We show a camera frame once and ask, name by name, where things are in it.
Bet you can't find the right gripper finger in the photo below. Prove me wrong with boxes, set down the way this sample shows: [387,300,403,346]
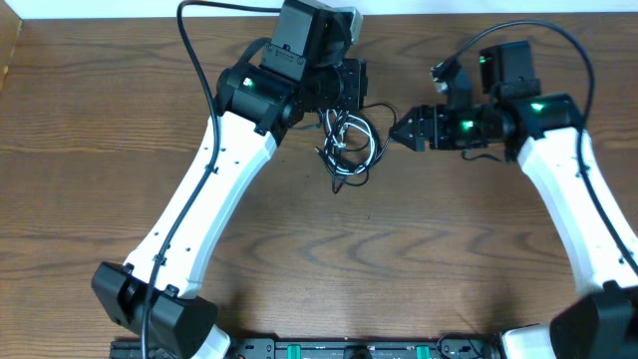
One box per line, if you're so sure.
[390,131,428,152]
[391,107,424,134]

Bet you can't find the long black cable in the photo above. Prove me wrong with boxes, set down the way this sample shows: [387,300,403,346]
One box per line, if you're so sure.
[313,102,400,195]

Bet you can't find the white cable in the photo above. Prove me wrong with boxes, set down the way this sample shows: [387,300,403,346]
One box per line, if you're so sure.
[322,109,378,177]

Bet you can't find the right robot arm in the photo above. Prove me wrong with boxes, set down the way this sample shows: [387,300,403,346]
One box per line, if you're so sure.
[390,41,637,358]

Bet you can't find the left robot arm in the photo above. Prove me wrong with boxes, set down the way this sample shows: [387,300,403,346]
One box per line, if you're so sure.
[92,0,367,358]

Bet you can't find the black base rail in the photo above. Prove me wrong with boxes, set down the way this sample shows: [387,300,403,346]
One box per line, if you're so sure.
[109,336,504,359]

